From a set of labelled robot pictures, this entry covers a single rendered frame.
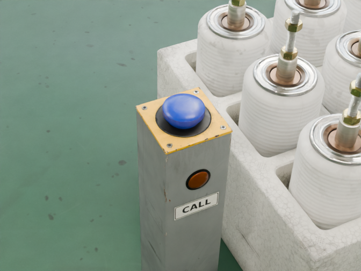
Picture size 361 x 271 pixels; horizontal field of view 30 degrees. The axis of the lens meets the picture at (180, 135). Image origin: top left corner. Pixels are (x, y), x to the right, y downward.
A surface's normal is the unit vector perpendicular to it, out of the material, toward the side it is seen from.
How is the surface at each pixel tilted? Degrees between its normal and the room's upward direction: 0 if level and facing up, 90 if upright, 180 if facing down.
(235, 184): 90
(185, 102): 0
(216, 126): 0
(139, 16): 0
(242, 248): 90
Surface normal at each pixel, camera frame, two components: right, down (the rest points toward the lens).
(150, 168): -0.90, 0.29
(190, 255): 0.44, 0.64
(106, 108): 0.02, -0.71
